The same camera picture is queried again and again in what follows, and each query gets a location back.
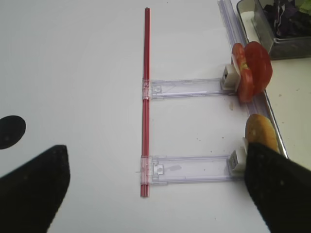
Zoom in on white pusher behind bun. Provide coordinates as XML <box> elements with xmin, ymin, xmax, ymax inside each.
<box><xmin>227</xmin><ymin>137</ymin><xmax>248</xmax><ymax>177</ymax></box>

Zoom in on inner tomato slice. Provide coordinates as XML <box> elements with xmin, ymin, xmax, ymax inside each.
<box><xmin>245</xmin><ymin>41</ymin><xmax>273</xmax><ymax>95</ymax></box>

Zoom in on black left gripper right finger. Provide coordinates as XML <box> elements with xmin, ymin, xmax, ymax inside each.
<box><xmin>244</xmin><ymin>143</ymin><xmax>311</xmax><ymax>233</ymax></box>

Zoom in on outer tomato slice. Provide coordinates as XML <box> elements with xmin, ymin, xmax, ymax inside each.
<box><xmin>232</xmin><ymin>43</ymin><xmax>254</xmax><ymax>103</ymax></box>

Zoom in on black round table hole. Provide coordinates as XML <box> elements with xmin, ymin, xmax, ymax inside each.
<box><xmin>0</xmin><ymin>115</ymin><xmax>26</xmax><ymax>150</ymax></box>

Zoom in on white pusher behind tomato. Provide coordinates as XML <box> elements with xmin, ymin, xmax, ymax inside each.
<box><xmin>220</xmin><ymin>54</ymin><xmax>241</xmax><ymax>93</ymax></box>

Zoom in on upright bun half left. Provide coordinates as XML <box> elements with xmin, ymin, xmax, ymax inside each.
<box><xmin>244</xmin><ymin>114</ymin><xmax>280</xmax><ymax>152</ymax></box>

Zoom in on purple cabbage pieces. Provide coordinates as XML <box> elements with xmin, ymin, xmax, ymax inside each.
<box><xmin>263</xmin><ymin>0</ymin><xmax>311</xmax><ymax>38</ymax></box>

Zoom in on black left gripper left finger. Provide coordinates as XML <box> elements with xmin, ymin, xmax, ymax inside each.
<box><xmin>0</xmin><ymin>145</ymin><xmax>70</xmax><ymax>233</ymax></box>

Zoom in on left red rod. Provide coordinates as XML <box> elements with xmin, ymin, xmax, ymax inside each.
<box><xmin>140</xmin><ymin>7</ymin><xmax>151</xmax><ymax>198</ymax></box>

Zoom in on white metal tray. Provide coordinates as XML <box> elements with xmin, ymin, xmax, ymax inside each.
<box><xmin>236</xmin><ymin>0</ymin><xmax>311</xmax><ymax>170</ymax></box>

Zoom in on lower left clear track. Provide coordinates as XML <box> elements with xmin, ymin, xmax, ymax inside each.
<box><xmin>140</xmin><ymin>155</ymin><xmax>243</xmax><ymax>185</ymax></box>

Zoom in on clear track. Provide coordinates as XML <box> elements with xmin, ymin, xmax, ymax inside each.
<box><xmin>140</xmin><ymin>155</ymin><xmax>243</xmax><ymax>185</ymax></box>
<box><xmin>142</xmin><ymin>78</ymin><xmax>236</xmax><ymax>100</ymax></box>

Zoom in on tomato slice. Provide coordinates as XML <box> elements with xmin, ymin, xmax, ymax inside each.
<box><xmin>232</xmin><ymin>43</ymin><xmax>254</xmax><ymax>103</ymax></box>
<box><xmin>245</xmin><ymin>41</ymin><xmax>273</xmax><ymax>95</ymax></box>

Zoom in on upper left clear track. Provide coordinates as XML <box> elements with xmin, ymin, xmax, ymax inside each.
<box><xmin>142</xmin><ymin>78</ymin><xmax>236</xmax><ymax>100</ymax></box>

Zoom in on clear plastic container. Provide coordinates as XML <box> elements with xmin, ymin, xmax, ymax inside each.
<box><xmin>253</xmin><ymin>0</ymin><xmax>311</xmax><ymax>60</ymax></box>

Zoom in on green lettuce in container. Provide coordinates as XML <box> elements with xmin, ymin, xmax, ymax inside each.
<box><xmin>295</xmin><ymin>0</ymin><xmax>311</xmax><ymax>15</ymax></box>

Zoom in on left long clear rail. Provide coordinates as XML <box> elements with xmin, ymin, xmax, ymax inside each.
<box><xmin>218</xmin><ymin>0</ymin><xmax>288</xmax><ymax>158</ymax></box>

